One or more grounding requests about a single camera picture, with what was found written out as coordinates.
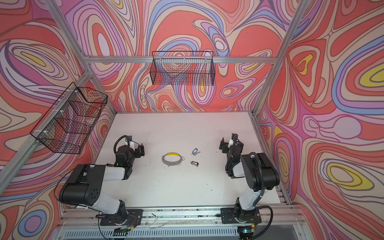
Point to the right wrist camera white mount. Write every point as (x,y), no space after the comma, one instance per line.
(233,140)

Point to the black wire basket back wall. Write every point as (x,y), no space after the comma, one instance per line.
(183,68)

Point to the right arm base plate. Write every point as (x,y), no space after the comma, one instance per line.
(239,216)

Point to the black wire basket left wall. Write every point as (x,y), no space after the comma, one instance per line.
(66,130)

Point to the black wire basket wall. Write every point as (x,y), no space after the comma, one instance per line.
(66,130)
(183,68)

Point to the key with black tag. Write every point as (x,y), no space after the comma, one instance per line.
(194,163)

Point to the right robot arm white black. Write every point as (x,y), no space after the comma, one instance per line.
(260,174)

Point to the metal keyring disc yellow handle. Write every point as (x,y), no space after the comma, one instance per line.
(172,159)

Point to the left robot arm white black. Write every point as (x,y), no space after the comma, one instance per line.
(84,185)

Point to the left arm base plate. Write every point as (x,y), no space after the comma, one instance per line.
(132,218)

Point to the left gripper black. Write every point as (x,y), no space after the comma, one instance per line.
(139,150)

